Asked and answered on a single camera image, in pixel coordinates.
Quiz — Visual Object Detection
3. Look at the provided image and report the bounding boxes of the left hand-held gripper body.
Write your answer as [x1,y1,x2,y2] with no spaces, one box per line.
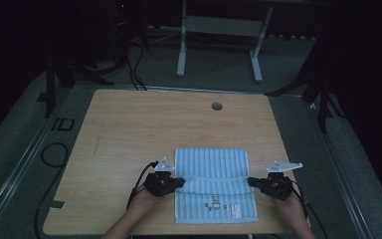
[143,155,177,198]

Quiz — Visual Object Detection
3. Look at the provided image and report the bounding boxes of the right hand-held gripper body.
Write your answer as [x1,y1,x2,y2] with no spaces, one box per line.
[258,160,304,202]

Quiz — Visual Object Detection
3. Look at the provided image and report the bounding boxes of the blue striped towel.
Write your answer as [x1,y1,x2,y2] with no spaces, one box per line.
[173,147,260,225]

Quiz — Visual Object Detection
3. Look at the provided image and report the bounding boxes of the person's left hand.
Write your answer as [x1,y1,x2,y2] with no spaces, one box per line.
[126,184,163,215]

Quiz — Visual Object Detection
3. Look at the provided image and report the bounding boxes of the person's right hand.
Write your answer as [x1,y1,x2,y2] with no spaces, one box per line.
[272,191,308,222]

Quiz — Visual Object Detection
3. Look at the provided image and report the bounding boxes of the black metal stand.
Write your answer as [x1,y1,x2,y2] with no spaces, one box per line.
[264,33,347,135]
[44,54,116,120]

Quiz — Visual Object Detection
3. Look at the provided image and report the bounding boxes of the dark equipment rack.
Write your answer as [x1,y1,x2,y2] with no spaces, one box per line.
[109,0,149,53]

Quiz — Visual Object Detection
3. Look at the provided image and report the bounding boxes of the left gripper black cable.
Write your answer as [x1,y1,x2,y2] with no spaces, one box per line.
[126,160,159,211]

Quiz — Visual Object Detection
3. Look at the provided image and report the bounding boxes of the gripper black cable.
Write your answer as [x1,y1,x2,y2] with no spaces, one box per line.
[290,180,330,239]
[126,160,159,211]

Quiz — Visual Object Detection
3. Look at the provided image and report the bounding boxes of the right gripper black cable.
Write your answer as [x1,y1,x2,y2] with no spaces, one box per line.
[290,180,330,239]

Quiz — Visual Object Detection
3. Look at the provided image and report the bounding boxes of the black floor cables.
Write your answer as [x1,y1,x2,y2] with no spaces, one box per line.
[124,41,148,92]

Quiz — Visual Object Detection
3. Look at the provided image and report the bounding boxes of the black cable loop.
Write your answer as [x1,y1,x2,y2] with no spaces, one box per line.
[33,141,71,239]

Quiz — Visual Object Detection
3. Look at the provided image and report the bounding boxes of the white metal desk frame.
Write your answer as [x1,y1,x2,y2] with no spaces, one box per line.
[175,0,275,84]

